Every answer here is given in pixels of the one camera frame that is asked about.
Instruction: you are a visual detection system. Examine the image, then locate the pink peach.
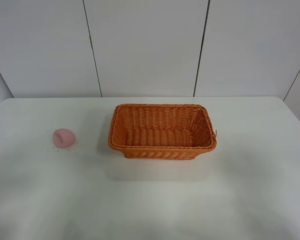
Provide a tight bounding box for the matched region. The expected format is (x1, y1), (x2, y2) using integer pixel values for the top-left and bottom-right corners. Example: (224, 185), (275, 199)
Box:
(52, 128), (76, 148)

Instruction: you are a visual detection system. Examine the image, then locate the orange woven basket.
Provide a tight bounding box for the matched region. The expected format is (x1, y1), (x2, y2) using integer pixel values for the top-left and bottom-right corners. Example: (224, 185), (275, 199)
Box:
(107, 103), (217, 160)

